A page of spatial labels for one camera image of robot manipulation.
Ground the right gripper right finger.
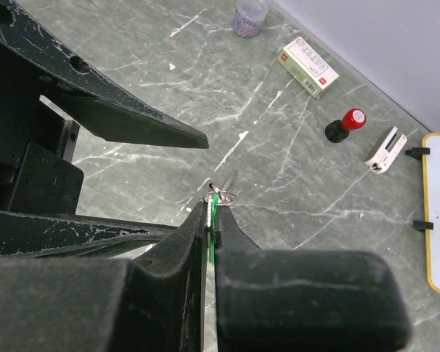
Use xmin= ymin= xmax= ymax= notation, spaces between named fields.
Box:
xmin=214 ymin=207 xmax=412 ymax=351

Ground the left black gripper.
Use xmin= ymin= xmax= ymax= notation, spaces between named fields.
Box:
xmin=0 ymin=1 xmax=209 ymax=257

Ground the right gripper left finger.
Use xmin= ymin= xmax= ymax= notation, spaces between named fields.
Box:
xmin=0 ymin=203 xmax=207 ymax=351

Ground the green tagged key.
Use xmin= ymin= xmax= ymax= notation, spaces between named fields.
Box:
xmin=203 ymin=191 xmax=221 ymax=264

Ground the wire keyring with keys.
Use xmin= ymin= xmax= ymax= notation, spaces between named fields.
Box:
xmin=208 ymin=170 xmax=238 ymax=206

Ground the red black stamp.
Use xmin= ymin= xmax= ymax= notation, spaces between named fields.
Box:
xmin=325 ymin=108 xmax=367 ymax=143

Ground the white stapler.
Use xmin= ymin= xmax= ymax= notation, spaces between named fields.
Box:
xmin=364 ymin=126 xmax=407 ymax=175

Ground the white green staples box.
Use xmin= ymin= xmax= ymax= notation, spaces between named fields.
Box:
xmin=277 ymin=37 xmax=340 ymax=100

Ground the clear plastic cup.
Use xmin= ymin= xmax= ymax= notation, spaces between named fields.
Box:
xmin=232 ymin=0 xmax=269 ymax=38

